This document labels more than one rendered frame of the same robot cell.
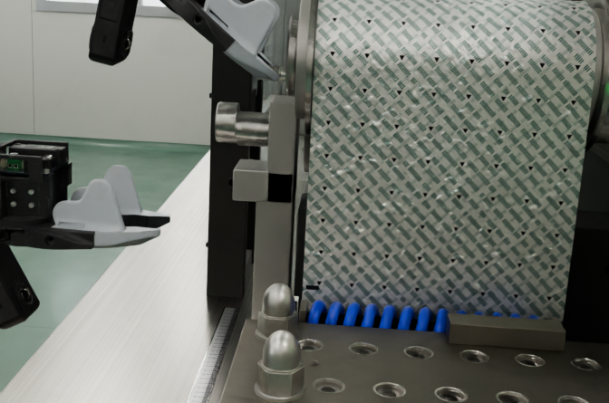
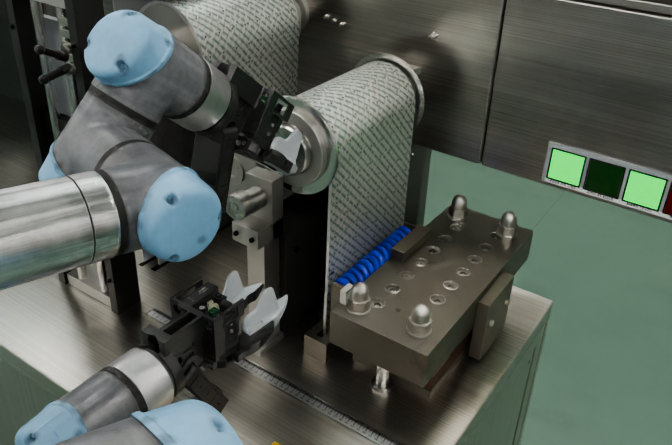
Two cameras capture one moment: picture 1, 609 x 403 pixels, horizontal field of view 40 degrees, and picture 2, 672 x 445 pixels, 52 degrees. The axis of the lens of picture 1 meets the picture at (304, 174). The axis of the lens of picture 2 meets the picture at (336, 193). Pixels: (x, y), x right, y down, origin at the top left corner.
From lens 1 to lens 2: 86 cm
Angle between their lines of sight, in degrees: 57
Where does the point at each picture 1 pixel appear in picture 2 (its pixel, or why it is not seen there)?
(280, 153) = (277, 208)
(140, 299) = (88, 348)
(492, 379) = (444, 268)
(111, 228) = (276, 312)
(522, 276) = (394, 211)
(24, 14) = not seen: outside the picture
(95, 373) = not seen: hidden behind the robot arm
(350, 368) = (409, 301)
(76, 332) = not seen: hidden behind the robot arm
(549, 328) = (425, 230)
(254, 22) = (294, 146)
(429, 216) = (368, 206)
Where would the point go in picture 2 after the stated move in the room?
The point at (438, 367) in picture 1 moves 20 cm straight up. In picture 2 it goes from (424, 276) to (438, 163)
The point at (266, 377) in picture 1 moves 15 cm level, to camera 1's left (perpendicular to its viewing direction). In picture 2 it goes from (425, 328) to (372, 395)
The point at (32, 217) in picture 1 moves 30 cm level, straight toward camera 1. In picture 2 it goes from (232, 338) to (481, 386)
